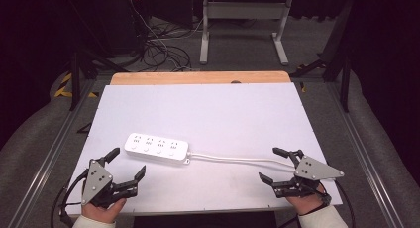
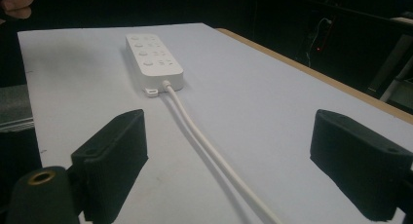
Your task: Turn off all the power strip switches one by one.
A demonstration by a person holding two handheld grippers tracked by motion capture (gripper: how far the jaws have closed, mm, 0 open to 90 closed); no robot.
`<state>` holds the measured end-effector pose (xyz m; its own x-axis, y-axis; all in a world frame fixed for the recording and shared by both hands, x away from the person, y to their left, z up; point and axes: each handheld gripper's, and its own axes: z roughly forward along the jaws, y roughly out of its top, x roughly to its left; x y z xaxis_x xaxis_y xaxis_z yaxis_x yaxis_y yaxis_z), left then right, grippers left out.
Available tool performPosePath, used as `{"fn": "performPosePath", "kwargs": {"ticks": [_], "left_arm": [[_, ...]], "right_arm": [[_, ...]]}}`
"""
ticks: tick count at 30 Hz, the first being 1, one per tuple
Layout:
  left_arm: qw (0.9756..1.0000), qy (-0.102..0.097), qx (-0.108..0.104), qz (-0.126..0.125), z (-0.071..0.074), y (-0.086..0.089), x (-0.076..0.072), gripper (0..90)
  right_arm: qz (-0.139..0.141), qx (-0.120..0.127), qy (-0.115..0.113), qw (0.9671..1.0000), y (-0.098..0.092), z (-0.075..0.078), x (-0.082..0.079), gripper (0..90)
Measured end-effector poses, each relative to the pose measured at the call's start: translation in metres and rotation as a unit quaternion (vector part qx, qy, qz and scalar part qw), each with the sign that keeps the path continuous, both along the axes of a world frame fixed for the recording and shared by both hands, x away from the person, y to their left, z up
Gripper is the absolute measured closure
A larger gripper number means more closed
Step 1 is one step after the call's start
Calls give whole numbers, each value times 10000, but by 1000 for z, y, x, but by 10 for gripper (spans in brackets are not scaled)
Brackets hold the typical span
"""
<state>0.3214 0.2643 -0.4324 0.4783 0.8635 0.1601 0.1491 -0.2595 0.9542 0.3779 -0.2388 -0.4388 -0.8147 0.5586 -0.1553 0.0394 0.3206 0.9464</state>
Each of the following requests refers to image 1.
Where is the white board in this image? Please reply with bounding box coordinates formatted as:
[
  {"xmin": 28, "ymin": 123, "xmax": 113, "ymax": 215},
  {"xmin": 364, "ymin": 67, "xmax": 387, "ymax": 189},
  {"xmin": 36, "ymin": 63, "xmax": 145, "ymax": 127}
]
[{"xmin": 66, "ymin": 82, "xmax": 344, "ymax": 217}]

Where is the white power strip cable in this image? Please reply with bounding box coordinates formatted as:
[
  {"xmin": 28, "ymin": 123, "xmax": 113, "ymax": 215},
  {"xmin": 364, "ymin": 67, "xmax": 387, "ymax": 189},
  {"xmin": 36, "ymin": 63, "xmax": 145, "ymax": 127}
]
[{"xmin": 186, "ymin": 151, "xmax": 338, "ymax": 182}]

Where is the person's left hand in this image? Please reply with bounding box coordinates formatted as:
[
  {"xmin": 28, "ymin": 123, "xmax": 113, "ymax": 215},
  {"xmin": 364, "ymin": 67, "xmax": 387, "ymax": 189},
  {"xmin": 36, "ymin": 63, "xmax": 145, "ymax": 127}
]
[{"xmin": 80, "ymin": 197, "xmax": 128, "ymax": 224}]

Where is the white power strip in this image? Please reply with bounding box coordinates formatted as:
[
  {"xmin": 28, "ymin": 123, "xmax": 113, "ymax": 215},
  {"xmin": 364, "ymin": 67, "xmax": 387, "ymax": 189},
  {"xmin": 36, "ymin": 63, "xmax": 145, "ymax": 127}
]
[{"xmin": 124, "ymin": 132, "xmax": 191, "ymax": 166}]

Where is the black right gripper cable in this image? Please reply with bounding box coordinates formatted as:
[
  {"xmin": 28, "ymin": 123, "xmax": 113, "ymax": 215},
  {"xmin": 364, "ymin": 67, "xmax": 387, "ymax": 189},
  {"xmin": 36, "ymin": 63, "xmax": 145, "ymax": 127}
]
[{"xmin": 332, "ymin": 179, "xmax": 357, "ymax": 228}]

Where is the dark equipment box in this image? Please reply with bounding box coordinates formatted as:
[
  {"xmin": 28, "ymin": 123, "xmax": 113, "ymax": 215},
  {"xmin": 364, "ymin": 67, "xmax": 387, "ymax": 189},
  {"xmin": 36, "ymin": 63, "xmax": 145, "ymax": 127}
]
[{"xmin": 98, "ymin": 0, "xmax": 151, "ymax": 56}]

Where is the tangle of floor cables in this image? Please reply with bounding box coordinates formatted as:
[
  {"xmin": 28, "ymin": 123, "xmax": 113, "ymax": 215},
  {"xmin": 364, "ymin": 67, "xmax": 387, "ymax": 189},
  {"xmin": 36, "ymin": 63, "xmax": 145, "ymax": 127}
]
[{"xmin": 127, "ymin": 0, "xmax": 206, "ymax": 73}]

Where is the person's right hand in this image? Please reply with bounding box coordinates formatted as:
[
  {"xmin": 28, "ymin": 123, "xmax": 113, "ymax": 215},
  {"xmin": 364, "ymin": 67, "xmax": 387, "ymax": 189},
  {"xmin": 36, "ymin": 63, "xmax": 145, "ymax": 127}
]
[{"xmin": 284, "ymin": 183, "xmax": 331, "ymax": 217}]

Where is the yellow black hazard tape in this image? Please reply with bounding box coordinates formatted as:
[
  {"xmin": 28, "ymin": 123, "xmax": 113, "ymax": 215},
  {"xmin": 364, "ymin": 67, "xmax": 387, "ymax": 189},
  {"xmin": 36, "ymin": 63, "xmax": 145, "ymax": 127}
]
[{"xmin": 53, "ymin": 71, "xmax": 99, "ymax": 99}]

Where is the black metal stand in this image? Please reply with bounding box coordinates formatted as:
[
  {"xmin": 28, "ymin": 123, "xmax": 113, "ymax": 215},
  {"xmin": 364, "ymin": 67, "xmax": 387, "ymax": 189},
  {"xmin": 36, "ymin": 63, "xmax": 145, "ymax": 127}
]
[
  {"xmin": 289, "ymin": 0, "xmax": 355, "ymax": 114},
  {"xmin": 67, "ymin": 39, "xmax": 131, "ymax": 112}
]

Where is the grey metal table frame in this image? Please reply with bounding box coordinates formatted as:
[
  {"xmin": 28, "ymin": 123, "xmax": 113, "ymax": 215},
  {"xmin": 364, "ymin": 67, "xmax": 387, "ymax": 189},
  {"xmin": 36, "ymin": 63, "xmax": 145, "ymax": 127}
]
[{"xmin": 199, "ymin": 0, "xmax": 294, "ymax": 66}]

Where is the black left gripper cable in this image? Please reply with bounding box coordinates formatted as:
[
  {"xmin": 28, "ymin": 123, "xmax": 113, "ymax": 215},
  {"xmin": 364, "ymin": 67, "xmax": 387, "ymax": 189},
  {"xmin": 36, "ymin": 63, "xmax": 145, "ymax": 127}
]
[{"xmin": 49, "ymin": 169, "xmax": 91, "ymax": 228}]

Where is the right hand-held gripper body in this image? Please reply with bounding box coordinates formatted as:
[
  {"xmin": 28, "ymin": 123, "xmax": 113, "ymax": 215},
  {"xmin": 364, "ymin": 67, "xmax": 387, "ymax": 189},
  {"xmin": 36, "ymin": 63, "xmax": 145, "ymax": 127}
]
[{"xmin": 272, "ymin": 155, "xmax": 346, "ymax": 200}]

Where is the aluminium rail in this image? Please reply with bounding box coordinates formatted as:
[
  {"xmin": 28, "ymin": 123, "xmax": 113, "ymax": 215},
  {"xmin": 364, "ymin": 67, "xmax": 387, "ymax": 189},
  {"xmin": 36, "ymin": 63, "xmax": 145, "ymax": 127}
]
[
  {"xmin": 6, "ymin": 78, "xmax": 100, "ymax": 228},
  {"xmin": 325, "ymin": 80, "xmax": 406, "ymax": 228}
]

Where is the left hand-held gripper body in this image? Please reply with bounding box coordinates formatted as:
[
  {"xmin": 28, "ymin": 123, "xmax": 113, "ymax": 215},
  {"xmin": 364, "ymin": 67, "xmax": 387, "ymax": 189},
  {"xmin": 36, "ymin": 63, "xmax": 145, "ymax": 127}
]
[{"xmin": 80, "ymin": 158, "xmax": 133, "ymax": 210}]

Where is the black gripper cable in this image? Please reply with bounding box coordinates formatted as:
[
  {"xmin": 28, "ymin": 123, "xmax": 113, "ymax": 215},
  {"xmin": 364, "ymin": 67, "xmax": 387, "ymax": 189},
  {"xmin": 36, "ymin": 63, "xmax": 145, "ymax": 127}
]
[
  {"xmin": 332, "ymin": 179, "xmax": 357, "ymax": 228},
  {"xmin": 49, "ymin": 169, "xmax": 91, "ymax": 228}
]

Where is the black wrist strap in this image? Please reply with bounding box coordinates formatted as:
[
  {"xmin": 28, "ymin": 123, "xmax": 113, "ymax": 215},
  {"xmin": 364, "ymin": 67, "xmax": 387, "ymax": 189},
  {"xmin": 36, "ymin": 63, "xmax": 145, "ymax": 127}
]
[{"xmin": 298, "ymin": 191, "xmax": 333, "ymax": 217}]

